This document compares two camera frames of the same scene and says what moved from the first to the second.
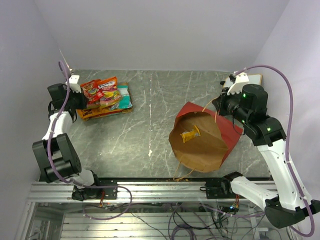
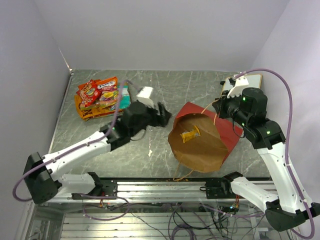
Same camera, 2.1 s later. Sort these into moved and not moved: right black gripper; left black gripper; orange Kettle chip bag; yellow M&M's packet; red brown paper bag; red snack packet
Moved: red snack packet; left black gripper
Not moved: orange Kettle chip bag; right black gripper; red brown paper bag; yellow M&M's packet
